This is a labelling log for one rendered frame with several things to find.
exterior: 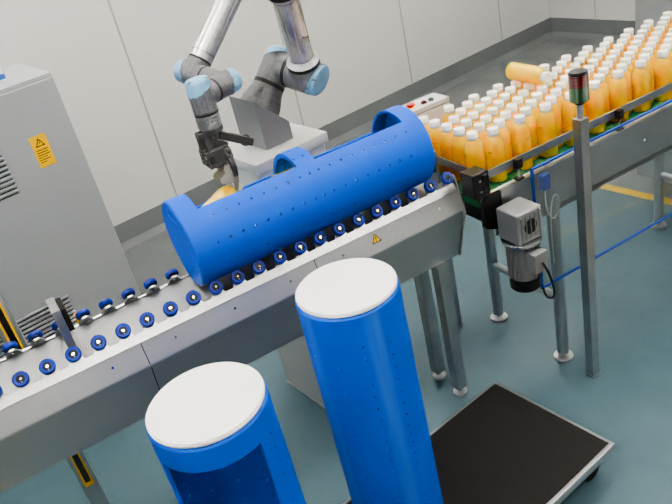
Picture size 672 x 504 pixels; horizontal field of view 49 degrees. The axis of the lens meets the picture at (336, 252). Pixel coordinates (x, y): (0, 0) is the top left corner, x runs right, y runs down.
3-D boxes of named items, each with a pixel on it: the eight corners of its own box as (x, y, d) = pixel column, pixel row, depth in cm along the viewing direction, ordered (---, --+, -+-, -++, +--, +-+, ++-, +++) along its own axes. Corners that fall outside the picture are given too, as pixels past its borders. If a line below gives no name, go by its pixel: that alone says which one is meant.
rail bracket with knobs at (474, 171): (459, 197, 256) (455, 170, 251) (475, 189, 259) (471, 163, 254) (477, 205, 248) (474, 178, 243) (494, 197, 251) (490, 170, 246)
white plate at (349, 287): (386, 313, 181) (387, 317, 181) (404, 254, 203) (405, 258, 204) (282, 317, 189) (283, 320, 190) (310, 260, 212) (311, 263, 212)
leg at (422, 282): (430, 376, 316) (406, 252, 286) (440, 370, 318) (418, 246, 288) (438, 382, 311) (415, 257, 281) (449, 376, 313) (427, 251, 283)
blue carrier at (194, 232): (178, 264, 244) (152, 189, 229) (392, 167, 275) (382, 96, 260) (211, 302, 222) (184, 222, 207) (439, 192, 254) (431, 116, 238)
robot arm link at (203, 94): (215, 73, 217) (195, 83, 211) (226, 108, 222) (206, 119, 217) (197, 73, 222) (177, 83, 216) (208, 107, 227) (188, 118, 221)
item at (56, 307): (65, 342, 223) (44, 300, 215) (78, 336, 224) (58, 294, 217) (72, 356, 215) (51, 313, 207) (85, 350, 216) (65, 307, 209)
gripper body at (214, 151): (203, 166, 231) (191, 130, 225) (227, 156, 234) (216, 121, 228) (212, 172, 225) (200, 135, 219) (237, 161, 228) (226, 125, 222)
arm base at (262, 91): (232, 97, 268) (243, 72, 268) (264, 114, 278) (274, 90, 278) (253, 101, 256) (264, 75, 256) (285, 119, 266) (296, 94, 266)
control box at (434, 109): (397, 132, 294) (393, 108, 289) (437, 115, 301) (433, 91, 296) (412, 137, 286) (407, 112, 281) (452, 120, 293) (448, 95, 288)
